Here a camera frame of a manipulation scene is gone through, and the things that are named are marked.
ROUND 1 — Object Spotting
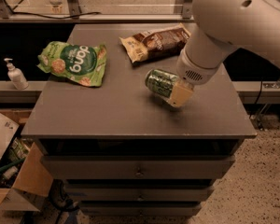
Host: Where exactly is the white pump bottle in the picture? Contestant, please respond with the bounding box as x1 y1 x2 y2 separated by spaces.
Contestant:
4 58 29 90

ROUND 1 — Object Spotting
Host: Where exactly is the green dang snack bag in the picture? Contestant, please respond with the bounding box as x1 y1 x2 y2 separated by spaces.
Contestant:
37 41 106 87

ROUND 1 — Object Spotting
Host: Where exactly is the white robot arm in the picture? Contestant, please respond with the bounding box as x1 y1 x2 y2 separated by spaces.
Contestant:
168 0 280 107

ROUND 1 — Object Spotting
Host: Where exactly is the grey drawer cabinet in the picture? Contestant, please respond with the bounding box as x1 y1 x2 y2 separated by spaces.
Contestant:
22 24 256 217

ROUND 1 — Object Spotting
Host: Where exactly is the green soda can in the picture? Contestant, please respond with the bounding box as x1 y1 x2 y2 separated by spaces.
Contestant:
145 69 178 100

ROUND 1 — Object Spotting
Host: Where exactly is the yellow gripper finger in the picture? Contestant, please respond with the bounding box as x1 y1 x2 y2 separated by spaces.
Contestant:
168 79 194 107

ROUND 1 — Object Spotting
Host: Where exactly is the grey metal railing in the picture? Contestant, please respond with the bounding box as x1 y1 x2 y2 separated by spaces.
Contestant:
0 0 192 24

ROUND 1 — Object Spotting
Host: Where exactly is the black cable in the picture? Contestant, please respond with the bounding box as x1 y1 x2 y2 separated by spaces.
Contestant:
0 10 103 20

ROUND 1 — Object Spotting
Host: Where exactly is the open cardboard box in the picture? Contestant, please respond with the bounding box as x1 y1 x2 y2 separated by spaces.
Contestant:
0 111 53 211

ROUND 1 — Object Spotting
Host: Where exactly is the brown chip bag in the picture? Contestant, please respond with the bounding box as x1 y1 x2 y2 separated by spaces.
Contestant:
120 23 191 63

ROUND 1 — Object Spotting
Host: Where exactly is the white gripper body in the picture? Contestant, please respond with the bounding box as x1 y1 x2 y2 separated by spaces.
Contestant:
176 48 222 86

